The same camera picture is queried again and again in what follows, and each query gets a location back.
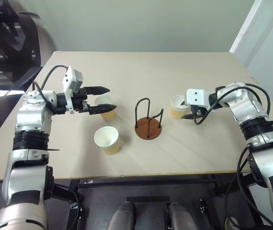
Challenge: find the black mesh office chair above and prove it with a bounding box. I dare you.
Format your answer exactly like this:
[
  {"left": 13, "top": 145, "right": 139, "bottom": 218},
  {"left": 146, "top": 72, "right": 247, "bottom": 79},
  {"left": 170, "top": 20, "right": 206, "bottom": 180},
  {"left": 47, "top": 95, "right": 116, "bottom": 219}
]
[{"left": 0, "top": 0, "right": 44, "bottom": 93}]

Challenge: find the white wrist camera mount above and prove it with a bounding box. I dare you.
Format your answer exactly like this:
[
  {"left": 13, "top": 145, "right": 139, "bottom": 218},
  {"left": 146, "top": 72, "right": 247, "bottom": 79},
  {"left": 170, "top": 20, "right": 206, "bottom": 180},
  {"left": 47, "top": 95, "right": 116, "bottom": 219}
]
[
  {"left": 62, "top": 66, "right": 84, "bottom": 115},
  {"left": 186, "top": 88, "right": 210, "bottom": 107}
]

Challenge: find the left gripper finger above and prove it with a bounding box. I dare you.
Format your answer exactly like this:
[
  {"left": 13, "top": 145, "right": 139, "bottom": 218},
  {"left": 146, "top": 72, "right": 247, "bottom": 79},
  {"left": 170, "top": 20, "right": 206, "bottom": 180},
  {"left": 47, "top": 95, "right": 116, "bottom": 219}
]
[
  {"left": 86, "top": 86, "right": 111, "bottom": 96},
  {"left": 89, "top": 103, "right": 117, "bottom": 115}
]

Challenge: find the tan paper cup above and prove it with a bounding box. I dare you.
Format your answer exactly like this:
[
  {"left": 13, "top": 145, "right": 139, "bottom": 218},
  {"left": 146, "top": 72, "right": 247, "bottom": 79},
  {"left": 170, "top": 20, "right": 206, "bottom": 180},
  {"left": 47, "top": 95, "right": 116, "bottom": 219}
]
[
  {"left": 170, "top": 94, "right": 190, "bottom": 120},
  {"left": 93, "top": 94, "right": 117, "bottom": 122},
  {"left": 93, "top": 126, "right": 121, "bottom": 156}
]

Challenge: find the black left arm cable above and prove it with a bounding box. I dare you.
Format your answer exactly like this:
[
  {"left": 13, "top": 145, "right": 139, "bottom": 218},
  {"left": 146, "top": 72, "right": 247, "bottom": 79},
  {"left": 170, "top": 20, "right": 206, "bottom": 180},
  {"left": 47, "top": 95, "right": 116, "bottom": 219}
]
[{"left": 32, "top": 65, "right": 70, "bottom": 113}]

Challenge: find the dark rounded shape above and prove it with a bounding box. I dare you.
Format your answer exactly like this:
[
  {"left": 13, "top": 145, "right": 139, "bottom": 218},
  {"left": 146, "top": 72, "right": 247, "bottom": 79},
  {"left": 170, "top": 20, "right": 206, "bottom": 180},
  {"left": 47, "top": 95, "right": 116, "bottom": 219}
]
[
  {"left": 166, "top": 202, "right": 200, "bottom": 230},
  {"left": 107, "top": 201, "right": 137, "bottom": 230}
]

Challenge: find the wire cup holder brown base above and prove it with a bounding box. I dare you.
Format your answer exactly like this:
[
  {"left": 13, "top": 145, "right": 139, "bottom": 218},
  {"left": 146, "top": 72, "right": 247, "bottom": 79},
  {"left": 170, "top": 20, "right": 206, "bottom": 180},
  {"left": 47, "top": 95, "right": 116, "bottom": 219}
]
[{"left": 134, "top": 96, "right": 164, "bottom": 140}]

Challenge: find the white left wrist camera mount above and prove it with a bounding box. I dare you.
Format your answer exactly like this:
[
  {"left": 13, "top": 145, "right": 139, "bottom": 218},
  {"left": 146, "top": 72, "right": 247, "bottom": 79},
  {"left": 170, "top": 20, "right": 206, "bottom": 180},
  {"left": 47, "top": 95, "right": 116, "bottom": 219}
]
[{"left": 62, "top": 66, "right": 84, "bottom": 115}]

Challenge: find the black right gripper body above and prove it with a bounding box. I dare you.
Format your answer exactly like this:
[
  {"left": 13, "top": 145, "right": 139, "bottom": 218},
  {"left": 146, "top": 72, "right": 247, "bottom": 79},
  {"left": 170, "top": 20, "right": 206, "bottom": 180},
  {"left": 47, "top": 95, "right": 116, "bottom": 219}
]
[{"left": 190, "top": 104, "right": 208, "bottom": 118}]

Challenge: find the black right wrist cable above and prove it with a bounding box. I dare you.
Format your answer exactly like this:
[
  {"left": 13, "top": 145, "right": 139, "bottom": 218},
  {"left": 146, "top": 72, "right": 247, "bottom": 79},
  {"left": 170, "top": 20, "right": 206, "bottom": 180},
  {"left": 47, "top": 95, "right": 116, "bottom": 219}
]
[{"left": 192, "top": 83, "right": 272, "bottom": 126}]

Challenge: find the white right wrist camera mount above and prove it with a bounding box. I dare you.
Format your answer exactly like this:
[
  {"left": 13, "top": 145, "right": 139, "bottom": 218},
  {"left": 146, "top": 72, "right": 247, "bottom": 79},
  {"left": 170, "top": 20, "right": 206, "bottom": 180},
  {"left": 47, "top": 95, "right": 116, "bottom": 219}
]
[{"left": 186, "top": 88, "right": 210, "bottom": 107}]

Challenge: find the black metal table frame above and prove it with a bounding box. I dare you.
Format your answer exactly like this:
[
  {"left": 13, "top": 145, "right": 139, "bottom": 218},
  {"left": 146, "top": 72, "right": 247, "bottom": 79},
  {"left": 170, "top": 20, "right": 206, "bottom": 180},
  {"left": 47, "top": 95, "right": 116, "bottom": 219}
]
[{"left": 68, "top": 172, "right": 255, "bottom": 200}]

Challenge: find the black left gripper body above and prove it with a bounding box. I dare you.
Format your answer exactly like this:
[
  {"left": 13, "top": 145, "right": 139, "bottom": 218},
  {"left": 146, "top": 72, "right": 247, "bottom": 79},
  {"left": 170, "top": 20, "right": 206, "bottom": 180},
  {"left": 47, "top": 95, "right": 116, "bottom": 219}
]
[{"left": 71, "top": 87, "right": 91, "bottom": 114}]

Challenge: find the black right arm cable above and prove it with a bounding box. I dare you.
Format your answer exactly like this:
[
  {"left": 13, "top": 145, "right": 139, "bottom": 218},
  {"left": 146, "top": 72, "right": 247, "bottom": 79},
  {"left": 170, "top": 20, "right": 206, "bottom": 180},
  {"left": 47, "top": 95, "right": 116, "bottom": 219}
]
[{"left": 223, "top": 146, "right": 257, "bottom": 230}]

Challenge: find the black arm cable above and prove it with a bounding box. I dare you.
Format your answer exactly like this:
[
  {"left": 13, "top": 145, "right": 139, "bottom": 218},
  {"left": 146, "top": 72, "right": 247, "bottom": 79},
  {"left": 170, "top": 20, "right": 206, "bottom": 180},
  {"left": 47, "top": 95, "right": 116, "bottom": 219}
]
[
  {"left": 223, "top": 146, "right": 257, "bottom": 230},
  {"left": 32, "top": 65, "right": 70, "bottom": 113}
]

